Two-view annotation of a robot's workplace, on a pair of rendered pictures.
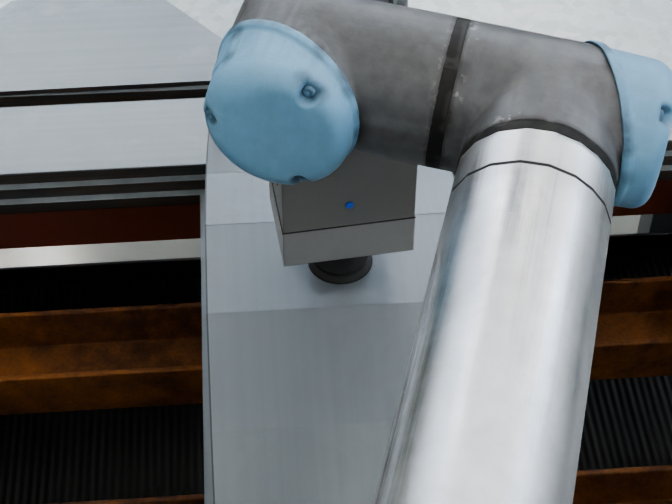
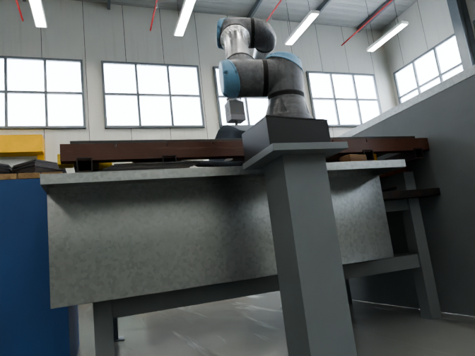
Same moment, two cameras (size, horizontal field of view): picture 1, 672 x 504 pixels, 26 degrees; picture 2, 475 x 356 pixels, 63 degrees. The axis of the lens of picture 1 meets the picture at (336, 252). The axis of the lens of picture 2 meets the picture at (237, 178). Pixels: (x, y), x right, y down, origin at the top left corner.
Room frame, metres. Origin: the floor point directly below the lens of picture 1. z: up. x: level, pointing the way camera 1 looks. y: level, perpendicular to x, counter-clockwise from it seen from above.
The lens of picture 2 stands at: (-1.18, 0.58, 0.41)
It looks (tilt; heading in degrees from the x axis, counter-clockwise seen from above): 10 degrees up; 343
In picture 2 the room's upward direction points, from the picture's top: 7 degrees counter-clockwise
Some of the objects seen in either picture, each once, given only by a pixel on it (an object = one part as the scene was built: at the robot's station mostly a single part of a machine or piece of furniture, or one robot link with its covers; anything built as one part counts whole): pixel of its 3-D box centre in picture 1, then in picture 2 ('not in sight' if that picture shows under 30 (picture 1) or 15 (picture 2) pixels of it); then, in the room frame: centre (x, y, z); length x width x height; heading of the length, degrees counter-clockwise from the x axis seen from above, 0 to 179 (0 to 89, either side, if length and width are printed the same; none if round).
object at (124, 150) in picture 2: not in sight; (275, 148); (0.27, -0.03, 0.80); 1.62 x 0.04 x 0.06; 94
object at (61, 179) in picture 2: not in sight; (244, 176); (0.13, 0.16, 0.67); 1.30 x 0.20 x 0.03; 94
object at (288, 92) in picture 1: (331, 70); not in sight; (0.56, 0.00, 1.27); 0.11 x 0.11 x 0.08; 77
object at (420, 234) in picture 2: not in sight; (417, 242); (0.38, -0.73, 0.34); 0.06 x 0.06 x 0.68; 4
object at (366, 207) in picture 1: (341, 145); (234, 111); (0.67, 0.00, 1.11); 0.10 x 0.09 x 0.16; 10
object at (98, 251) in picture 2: not in sight; (242, 230); (0.21, 0.16, 0.48); 1.30 x 0.04 x 0.35; 94
